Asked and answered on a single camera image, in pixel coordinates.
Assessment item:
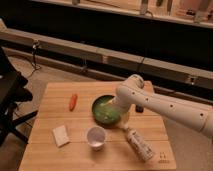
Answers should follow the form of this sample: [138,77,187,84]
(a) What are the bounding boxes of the green ceramic bowl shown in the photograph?
[92,95,121,126]

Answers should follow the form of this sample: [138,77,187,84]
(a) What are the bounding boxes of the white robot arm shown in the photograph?
[112,74,213,139]

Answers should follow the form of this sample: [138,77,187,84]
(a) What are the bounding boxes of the black rectangular remote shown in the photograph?
[135,105,144,113]

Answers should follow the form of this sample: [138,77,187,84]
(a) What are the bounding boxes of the white plastic bottle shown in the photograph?
[123,125,155,162]

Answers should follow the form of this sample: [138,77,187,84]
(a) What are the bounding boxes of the white paper cup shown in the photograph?
[86,126,106,151]

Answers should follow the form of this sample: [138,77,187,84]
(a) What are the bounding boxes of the orange carrot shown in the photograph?
[69,94,78,111]

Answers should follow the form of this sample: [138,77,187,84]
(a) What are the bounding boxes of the wooden table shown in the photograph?
[19,82,176,171]

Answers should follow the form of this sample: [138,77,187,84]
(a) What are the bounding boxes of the black chair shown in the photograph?
[0,46,37,146]

